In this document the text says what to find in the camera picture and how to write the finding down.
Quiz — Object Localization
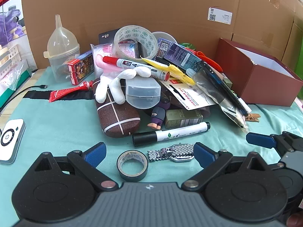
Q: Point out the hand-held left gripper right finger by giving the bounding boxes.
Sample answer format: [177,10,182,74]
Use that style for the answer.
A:
[181,142,275,192]

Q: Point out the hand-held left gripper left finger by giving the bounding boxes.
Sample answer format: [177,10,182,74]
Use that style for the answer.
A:
[31,142,118,192]

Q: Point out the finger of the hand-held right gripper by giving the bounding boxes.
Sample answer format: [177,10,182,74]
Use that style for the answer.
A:
[270,161,287,173]
[246,131,303,154]

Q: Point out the black-capped white marker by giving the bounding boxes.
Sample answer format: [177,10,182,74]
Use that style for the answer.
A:
[132,122,211,147]

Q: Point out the maroon cardboard box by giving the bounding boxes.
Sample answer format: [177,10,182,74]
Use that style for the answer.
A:
[214,37,303,107]

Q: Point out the person's right hand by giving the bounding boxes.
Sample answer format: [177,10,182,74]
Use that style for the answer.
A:
[286,212,303,227]

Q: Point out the silver wristwatch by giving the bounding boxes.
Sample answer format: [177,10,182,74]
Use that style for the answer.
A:
[147,143,197,162]

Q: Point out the wooden clothespin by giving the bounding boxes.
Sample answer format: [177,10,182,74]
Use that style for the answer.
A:
[245,113,261,124]

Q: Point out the brown eyeglass case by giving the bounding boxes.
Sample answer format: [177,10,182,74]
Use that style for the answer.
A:
[92,78,141,138]

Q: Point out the olive green box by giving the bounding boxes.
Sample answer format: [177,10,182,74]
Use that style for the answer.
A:
[164,109,204,129]

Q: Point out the black tape roll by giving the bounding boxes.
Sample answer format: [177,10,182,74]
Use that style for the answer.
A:
[116,150,149,183]

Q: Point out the teal cloth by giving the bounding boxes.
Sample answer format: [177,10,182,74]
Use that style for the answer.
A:
[0,66,303,223]

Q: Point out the purple toy figure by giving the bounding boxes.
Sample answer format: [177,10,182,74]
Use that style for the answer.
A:
[147,99,171,131]

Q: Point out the clear plastic bag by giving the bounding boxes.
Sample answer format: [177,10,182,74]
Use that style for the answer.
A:
[193,72,249,133]

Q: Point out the white red packaging card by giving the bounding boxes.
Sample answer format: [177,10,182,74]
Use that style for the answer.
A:
[161,78,217,110]

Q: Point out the red tube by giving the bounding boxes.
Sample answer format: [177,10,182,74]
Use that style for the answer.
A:
[49,80,94,103]

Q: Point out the white glove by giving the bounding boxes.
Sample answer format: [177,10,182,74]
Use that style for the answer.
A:
[95,66,152,105]

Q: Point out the black smartphone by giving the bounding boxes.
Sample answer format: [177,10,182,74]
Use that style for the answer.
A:
[200,61,253,118]

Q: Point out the clear plastic case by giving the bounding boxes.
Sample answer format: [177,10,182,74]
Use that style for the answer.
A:
[125,77,162,109]

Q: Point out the white power bank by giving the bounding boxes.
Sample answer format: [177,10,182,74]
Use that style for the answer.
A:
[0,119,26,164]

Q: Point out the red printed card box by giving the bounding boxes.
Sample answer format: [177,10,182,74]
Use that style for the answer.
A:
[67,51,95,86]

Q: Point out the yellow utility knife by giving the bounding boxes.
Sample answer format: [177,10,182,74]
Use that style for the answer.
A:
[140,55,196,86]

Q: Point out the clear plastic container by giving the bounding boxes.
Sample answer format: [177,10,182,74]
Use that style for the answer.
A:
[44,45,81,84]

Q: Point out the red-capped white marker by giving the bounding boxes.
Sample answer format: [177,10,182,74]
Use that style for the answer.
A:
[102,56,170,81]

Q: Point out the red scissors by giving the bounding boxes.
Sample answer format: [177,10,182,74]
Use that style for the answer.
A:
[185,47,223,72]

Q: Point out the pink cotton swab pack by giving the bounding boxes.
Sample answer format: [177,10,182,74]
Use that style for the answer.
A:
[91,43,122,76]

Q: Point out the dark blue packet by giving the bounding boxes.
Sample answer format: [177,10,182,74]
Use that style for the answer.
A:
[163,42,202,73]

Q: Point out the green lid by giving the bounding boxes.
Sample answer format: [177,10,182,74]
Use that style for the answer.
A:
[179,43,197,51]

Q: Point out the blue printed small box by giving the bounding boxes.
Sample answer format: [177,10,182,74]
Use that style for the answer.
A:
[155,37,178,58]

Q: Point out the black charger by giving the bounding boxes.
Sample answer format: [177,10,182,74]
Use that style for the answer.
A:
[98,28,123,45]

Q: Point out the translucent plastic funnel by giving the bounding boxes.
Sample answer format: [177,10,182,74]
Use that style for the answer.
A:
[47,15,80,58]

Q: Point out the clear tape roll green print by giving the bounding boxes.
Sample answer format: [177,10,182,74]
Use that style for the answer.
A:
[114,25,159,65]

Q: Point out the white bowl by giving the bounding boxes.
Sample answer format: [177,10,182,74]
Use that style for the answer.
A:
[151,31,177,46]

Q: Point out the white perforated basket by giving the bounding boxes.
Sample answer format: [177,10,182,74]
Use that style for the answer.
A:
[0,43,28,75]

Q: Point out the white shipping label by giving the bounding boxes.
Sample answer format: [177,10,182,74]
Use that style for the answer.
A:
[208,7,233,25]

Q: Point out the purple plastic bag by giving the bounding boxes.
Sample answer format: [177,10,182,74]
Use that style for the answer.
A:
[0,8,24,48]

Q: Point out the large brown cardboard box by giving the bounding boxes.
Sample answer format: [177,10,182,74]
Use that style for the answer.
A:
[21,0,303,78]

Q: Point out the black USB cable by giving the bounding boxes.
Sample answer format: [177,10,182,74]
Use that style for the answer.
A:
[0,84,48,114]

